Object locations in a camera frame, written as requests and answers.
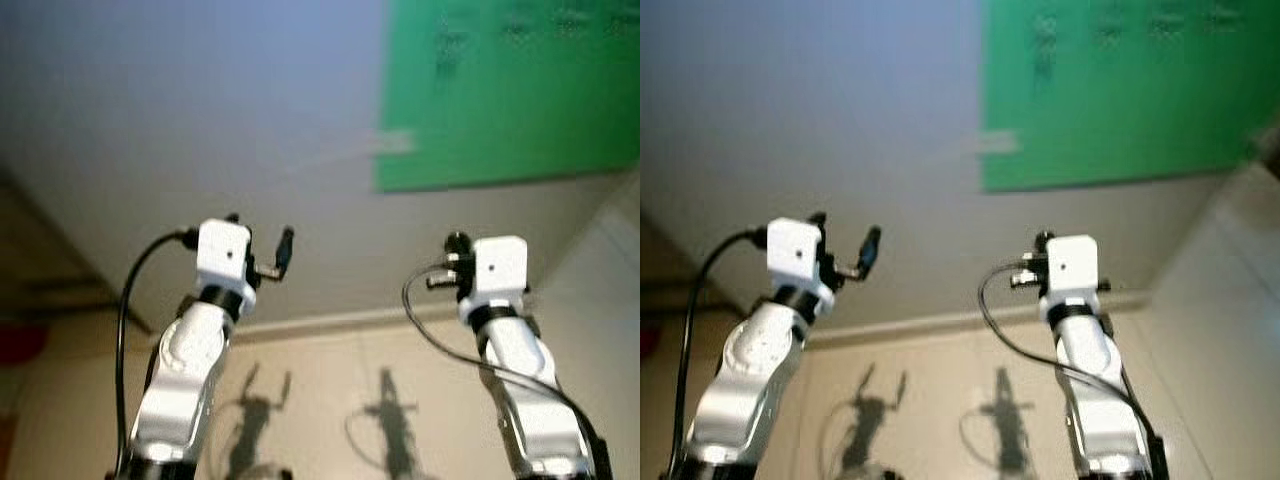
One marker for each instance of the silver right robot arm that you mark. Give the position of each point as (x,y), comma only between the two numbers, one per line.
(530,390)
(1100,400)

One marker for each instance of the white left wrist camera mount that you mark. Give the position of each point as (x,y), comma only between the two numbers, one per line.
(795,250)
(222,250)

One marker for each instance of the red object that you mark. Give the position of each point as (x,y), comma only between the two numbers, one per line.
(18,342)

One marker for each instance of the pale tape strip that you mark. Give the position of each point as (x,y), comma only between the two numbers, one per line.
(995,142)
(395,142)

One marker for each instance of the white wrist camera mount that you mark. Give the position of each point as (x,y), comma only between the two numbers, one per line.
(500,268)
(795,250)
(222,250)
(1072,265)

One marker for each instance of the green wall board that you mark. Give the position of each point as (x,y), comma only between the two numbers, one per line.
(500,100)
(1100,100)

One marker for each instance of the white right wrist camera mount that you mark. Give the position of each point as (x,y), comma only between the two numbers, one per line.
(1072,265)
(500,268)

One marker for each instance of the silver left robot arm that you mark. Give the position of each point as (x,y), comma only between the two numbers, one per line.
(745,380)
(185,370)

